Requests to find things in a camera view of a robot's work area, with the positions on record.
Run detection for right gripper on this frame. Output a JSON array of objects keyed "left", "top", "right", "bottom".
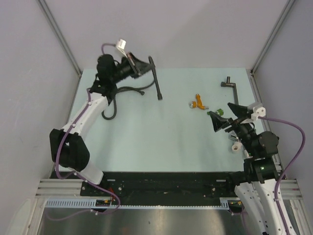
[{"left": 208, "top": 102, "right": 256, "bottom": 155}]

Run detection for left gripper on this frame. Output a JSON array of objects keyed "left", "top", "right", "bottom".
[{"left": 110, "top": 52, "right": 154, "bottom": 84}]

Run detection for green water faucet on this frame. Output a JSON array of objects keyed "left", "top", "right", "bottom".
[{"left": 207, "top": 109, "right": 224, "bottom": 116}]

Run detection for dark flexible shower hose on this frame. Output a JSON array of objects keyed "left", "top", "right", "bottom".
[{"left": 102, "top": 56, "right": 163, "bottom": 120}]

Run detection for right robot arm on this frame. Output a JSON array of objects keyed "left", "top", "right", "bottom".
[{"left": 209, "top": 103, "right": 296, "bottom": 235}]

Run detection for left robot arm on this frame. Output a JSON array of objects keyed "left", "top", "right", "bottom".
[{"left": 49, "top": 52, "right": 155, "bottom": 196}]

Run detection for orange water faucet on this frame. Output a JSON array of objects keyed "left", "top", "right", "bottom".
[{"left": 188, "top": 94, "right": 209, "bottom": 110}]

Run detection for chrome faucet white fittings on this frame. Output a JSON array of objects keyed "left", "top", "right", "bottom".
[{"left": 229, "top": 134, "right": 249, "bottom": 159}]

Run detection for dark metal faucet spout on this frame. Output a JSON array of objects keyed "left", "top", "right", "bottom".
[{"left": 221, "top": 76, "right": 239, "bottom": 105}]

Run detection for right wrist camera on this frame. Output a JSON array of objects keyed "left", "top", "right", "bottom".
[{"left": 247, "top": 102, "right": 266, "bottom": 121}]

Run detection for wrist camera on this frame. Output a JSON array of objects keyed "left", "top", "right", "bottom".
[
  {"left": 115, "top": 39, "right": 127, "bottom": 57},
  {"left": 247, "top": 102, "right": 266, "bottom": 121}
]

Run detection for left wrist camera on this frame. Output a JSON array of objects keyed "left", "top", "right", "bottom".
[{"left": 115, "top": 39, "right": 127, "bottom": 57}]

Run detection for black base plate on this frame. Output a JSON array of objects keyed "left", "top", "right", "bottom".
[{"left": 79, "top": 171, "right": 245, "bottom": 207}]

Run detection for left aluminium frame post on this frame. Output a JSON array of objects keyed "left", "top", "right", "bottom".
[{"left": 36, "top": 0, "right": 82, "bottom": 77}]

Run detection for aluminium frame post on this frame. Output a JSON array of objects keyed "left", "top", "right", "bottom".
[
  {"left": 36, "top": 0, "right": 82, "bottom": 77},
  {"left": 250, "top": 0, "right": 297, "bottom": 75}
]

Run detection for right aluminium frame post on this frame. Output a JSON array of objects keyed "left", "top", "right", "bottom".
[{"left": 250, "top": 0, "right": 297, "bottom": 75}]

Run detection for white slotted cable duct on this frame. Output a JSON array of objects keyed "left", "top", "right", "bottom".
[{"left": 45, "top": 198, "right": 232, "bottom": 210}]

